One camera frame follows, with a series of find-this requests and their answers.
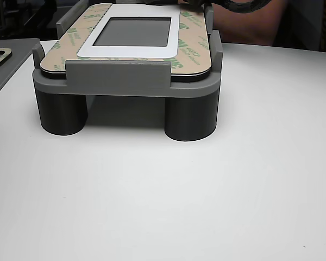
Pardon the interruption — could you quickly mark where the grey blue-padded gripper finger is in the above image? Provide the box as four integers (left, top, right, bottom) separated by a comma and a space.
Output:
179, 0, 207, 14

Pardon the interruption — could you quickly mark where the tan 3M protective film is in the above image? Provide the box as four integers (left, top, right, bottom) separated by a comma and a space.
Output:
39, 3, 213, 76

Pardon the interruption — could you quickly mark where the person's left forearm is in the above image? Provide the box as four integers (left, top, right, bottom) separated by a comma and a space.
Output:
212, 0, 289, 52

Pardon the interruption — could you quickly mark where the white panel with window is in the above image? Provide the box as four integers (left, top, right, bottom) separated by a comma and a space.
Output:
40, 3, 213, 83

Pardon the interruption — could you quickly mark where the grey 3D-printed fixture stand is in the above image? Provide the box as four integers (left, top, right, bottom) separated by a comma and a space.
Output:
32, 0, 223, 142

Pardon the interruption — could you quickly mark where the flat grey tray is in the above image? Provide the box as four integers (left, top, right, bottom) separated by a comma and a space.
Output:
0, 38, 41, 104

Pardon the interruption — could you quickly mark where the black braided cable loop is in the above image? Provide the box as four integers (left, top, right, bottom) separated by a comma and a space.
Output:
214, 0, 273, 15

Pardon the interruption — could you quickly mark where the tan rounded liner frame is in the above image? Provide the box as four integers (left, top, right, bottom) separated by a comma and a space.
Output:
0, 47, 12, 74

